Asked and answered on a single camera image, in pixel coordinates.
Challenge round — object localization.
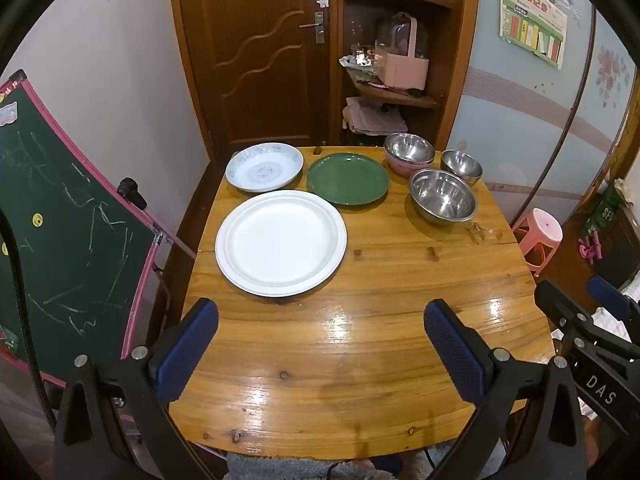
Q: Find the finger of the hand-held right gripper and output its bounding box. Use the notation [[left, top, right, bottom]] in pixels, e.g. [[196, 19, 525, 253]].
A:
[[534, 279, 640, 420], [587, 275, 640, 322]]

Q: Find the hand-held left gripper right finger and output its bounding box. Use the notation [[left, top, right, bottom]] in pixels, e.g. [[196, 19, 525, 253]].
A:
[[423, 298, 588, 480]]

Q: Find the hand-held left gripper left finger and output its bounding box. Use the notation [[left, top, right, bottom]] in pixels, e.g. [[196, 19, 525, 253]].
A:
[[52, 297, 221, 480]]

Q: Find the medium steel bowl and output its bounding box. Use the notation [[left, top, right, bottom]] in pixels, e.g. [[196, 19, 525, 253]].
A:
[[408, 169, 478, 224]]

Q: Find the dark wooden cabinet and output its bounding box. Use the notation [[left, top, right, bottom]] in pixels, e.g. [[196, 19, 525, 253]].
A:
[[547, 200, 640, 311]]

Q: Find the pink toy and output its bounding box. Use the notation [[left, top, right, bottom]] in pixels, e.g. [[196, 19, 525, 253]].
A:
[[577, 235, 601, 261]]

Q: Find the green bag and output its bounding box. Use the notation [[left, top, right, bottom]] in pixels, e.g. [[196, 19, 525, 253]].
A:
[[582, 180, 628, 236]]

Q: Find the pink plastic stool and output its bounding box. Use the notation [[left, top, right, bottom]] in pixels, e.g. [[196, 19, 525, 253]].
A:
[[511, 208, 564, 278]]

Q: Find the large white plate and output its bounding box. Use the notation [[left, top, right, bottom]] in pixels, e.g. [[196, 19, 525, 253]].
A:
[[215, 190, 348, 297]]

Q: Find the grey fuzzy rug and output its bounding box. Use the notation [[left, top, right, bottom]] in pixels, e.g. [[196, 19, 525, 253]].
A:
[[225, 452, 371, 480]]

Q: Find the small steel bowl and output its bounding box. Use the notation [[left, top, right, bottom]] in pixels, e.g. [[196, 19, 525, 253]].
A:
[[440, 149, 484, 187]]

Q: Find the white floral plate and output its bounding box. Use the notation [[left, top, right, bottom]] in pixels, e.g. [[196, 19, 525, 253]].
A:
[[225, 142, 305, 194]]

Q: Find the green plate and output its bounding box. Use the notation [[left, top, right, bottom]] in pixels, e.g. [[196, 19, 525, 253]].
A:
[[306, 153, 390, 206]]

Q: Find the floral sliding wardrobe door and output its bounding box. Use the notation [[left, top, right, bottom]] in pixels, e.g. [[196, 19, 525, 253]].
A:
[[445, 0, 640, 221]]

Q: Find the steel bowl with pink outside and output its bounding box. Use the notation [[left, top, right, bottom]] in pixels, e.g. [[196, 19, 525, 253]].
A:
[[384, 133, 436, 178]]

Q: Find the folded pink cloth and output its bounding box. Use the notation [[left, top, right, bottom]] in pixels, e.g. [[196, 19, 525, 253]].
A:
[[342, 96, 408, 135]]

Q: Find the pink basket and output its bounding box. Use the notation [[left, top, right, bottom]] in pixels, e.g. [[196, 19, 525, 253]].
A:
[[374, 12, 431, 92]]

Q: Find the brown wooden door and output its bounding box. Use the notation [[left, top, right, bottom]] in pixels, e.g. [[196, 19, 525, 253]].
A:
[[167, 0, 341, 161]]

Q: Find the wooden corner shelf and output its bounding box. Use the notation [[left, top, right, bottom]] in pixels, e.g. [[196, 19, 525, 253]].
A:
[[330, 0, 481, 148]]

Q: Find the green chalkboard with pink frame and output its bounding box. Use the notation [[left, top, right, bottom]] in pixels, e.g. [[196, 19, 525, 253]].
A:
[[0, 69, 166, 391]]

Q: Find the wall poster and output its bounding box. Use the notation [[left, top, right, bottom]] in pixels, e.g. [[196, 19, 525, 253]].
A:
[[498, 0, 568, 69]]

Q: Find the metal door handle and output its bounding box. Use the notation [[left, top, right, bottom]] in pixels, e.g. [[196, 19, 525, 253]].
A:
[[299, 11, 326, 45]]

